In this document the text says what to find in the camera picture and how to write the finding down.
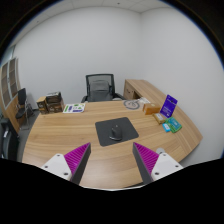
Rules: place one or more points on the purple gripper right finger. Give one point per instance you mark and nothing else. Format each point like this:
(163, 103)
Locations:
(146, 160)

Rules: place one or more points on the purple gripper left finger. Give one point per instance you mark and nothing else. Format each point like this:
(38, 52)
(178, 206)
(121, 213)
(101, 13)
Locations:
(77, 160)

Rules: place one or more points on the dark grey computer mouse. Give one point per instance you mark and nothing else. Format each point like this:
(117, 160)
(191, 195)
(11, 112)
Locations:
(116, 133)

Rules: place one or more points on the dark grey mouse pad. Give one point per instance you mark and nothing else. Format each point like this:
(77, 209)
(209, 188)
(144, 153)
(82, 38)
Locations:
(103, 129)

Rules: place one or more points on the blue small packet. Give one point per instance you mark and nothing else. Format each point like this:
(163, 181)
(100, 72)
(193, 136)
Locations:
(166, 127)

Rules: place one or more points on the wooden office desk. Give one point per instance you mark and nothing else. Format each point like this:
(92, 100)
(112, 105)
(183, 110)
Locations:
(112, 166)

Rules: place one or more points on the green packet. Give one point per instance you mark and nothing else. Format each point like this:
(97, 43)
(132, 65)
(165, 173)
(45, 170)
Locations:
(174, 124)

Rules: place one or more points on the small tan box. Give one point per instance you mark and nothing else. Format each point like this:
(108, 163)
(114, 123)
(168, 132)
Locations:
(159, 118)

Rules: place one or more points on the small brown cardboard box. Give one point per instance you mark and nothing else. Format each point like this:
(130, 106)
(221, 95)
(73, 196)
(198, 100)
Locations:
(151, 108)

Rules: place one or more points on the white green printed sheet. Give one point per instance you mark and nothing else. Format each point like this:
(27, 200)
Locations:
(74, 108)

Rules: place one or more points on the purple standing sign card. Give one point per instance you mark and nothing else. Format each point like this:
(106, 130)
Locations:
(168, 106)

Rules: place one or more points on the brown box left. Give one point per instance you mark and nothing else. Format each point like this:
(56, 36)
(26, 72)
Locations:
(42, 105)

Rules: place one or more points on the black chair at left edge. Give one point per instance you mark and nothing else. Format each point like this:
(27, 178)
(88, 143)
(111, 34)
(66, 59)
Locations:
(9, 140)

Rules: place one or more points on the wooden side return cabinet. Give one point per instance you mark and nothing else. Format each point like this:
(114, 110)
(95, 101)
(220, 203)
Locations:
(135, 89)

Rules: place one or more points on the black visitor chair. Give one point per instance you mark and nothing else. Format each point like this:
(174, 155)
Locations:
(24, 109)

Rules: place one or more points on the black mesh office chair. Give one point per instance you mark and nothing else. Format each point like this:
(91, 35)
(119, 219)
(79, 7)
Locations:
(100, 87)

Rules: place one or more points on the wooden glass-door bookcase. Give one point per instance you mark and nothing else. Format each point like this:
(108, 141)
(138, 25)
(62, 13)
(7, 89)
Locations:
(9, 86)

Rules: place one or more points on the desk cable grommet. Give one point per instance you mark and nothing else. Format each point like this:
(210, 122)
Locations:
(160, 150)

